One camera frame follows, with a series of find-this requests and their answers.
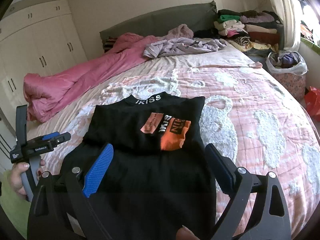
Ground black IKISS sweater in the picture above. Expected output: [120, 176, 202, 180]
[60, 92, 216, 239]

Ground white plastic bag with clothes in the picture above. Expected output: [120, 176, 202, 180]
[266, 50, 308, 76]

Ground stack of folded clothes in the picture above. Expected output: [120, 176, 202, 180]
[214, 9, 284, 57]

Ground left hand red nails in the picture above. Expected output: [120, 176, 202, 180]
[8, 162, 30, 200]

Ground right hand thumb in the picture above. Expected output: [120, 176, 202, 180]
[175, 226, 200, 240]

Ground pink blanket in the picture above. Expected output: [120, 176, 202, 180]
[23, 33, 159, 123]

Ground pink white quilted bedspread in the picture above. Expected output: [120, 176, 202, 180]
[27, 46, 319, 237]

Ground cream wardrobe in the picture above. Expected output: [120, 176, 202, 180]
[1, 0, 87, 170]

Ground red plastic bag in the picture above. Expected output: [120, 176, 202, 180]
[304, 86, 320, 118]

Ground lilac crumpled garment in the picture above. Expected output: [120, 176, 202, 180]
[143, 37, 228, 59]

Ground mauve fuzzy garment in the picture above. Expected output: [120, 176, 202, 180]
[167, 24, 194, 40]

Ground dark grey headboard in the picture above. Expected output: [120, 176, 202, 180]
[100, 1, 217, 52]

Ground cream curtain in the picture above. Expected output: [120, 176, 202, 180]
[270, 0, 303, 51]

